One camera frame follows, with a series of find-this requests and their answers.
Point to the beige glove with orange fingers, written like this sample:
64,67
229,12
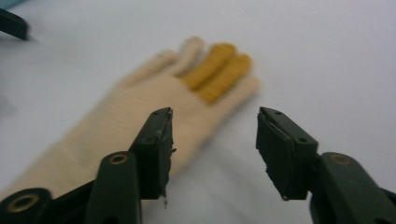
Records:
130,102

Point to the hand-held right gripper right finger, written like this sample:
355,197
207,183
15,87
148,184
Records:
286,155

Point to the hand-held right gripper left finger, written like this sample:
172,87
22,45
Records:
152,155

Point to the black glove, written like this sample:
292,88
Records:
12,25

